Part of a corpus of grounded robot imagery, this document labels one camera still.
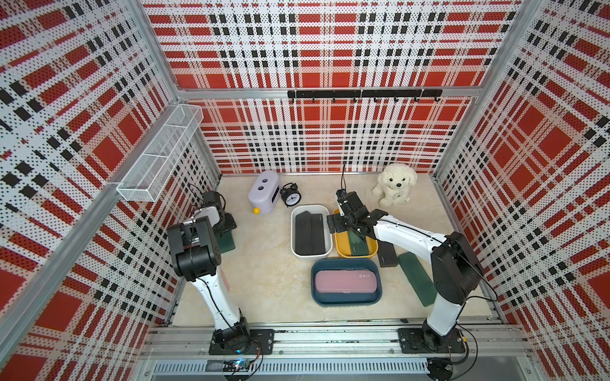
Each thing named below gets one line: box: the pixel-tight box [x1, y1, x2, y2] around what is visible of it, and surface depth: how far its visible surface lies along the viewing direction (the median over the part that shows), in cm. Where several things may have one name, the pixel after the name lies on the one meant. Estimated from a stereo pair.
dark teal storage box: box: [310, 257, 383, 307], surface depth 86 cm
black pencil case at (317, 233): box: [310, 213, 326, 254], surface depth 98 cm
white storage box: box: [290, 203, 333, 258], surface depth 98 cm
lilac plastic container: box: [247, 169, 282, 216], surface depth 104 cm
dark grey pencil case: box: [294, 210, 313, 255], surface depth 98 cm
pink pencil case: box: [314, 269, 378, 294], surface depth 86 cm
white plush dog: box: [370, 162, 418, 208], surface depth 99 cm
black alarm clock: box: [279, 182, 302, 208], surface depth 107 cm
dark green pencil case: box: [215, 229, 236, 254], surface depth 98 cm
